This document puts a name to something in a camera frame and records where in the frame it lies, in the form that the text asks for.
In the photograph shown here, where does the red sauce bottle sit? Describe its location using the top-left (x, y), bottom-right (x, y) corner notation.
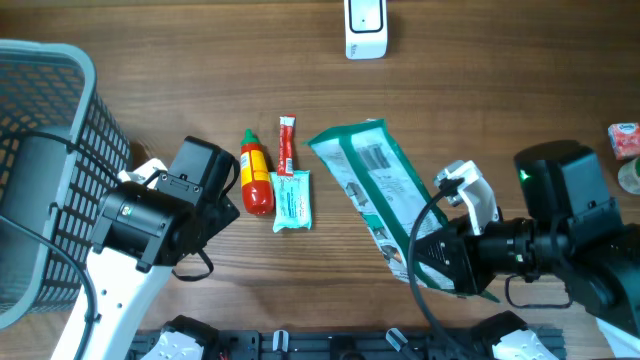
top-left (240, 129), bottom-right (275, 215)

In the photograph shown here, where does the teal wet wipes pack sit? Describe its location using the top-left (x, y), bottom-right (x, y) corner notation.
top-left (270, 170), bottom-right (312, 233)

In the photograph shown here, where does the green 3M gloves package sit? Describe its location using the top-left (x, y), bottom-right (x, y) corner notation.
top-left (305, 118), bottom-right (501, 304)

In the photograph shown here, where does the red stick sachet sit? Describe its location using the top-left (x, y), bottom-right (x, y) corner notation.
top-left (277, 114), bottom-right (296, 176)

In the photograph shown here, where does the green lid jar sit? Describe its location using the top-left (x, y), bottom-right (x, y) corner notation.
top-left (618, 157), bottom-right (640, 195)

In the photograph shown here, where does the red small carton box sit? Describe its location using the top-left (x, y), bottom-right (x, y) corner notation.
top-left (608, 123), bottom-right (640, 160)

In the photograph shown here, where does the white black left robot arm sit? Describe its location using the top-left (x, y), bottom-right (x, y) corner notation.
top-left (53, 136), bottom-right (240, 359)

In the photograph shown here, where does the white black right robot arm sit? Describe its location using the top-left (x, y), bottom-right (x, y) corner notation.
top-left (407, 140), bottom-right (639, 359)

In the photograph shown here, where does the white barcode scanner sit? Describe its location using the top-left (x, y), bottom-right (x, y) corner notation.
top-left (343, 0), bottom-right (388, 60)

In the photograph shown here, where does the grey plastic basket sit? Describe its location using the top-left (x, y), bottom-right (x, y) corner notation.
top-left (1, 39), bottom-right (132, 328)

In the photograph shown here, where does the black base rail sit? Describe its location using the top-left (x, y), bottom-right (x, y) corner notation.
top-left (125, 311), bottom-right (567, 360)

